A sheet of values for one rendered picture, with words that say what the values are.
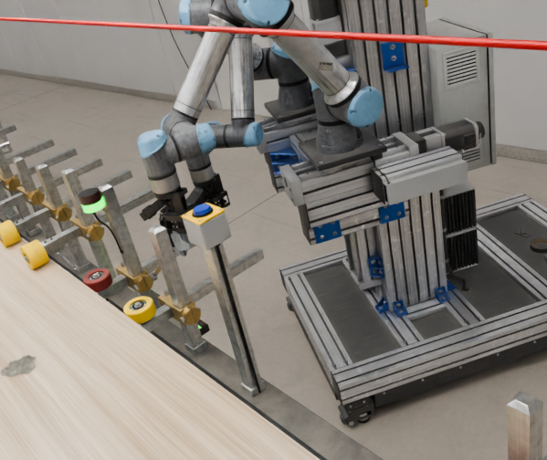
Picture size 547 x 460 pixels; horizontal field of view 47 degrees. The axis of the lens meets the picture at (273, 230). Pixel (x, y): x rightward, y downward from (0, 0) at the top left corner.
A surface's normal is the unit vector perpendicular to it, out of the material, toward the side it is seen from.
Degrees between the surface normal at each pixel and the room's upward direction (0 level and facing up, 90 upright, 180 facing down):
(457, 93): 90
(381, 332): 0
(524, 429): 90
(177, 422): 0
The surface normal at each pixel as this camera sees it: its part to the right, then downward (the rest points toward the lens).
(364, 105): 0.50, 0.44
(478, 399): -0.20, -0.85
